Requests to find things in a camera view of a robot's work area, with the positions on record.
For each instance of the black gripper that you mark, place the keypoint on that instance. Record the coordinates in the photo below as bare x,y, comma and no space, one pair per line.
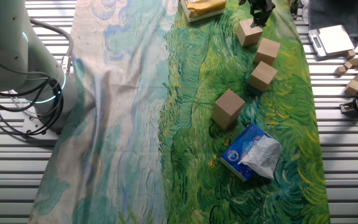
261,3

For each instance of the wooden cube block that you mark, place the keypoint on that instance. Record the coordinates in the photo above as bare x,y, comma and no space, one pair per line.
262,76
230,101
266,51
248,34
222,122

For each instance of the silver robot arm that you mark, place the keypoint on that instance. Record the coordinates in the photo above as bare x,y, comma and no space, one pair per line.
11,46

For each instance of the gold tissue pack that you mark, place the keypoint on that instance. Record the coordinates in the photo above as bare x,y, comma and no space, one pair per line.
204,7

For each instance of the silver digital scale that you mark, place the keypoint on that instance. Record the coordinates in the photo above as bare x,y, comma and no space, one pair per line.
334,39

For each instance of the dark grey cloth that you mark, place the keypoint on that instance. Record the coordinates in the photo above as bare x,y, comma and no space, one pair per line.
337,12

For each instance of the blue tissue pack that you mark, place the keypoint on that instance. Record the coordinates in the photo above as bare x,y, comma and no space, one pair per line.
241,146

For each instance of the green blue painting print cloth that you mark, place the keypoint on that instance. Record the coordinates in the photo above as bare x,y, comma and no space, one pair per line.
120,109

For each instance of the metal base plate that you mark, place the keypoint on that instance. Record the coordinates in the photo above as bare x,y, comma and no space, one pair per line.
31,126

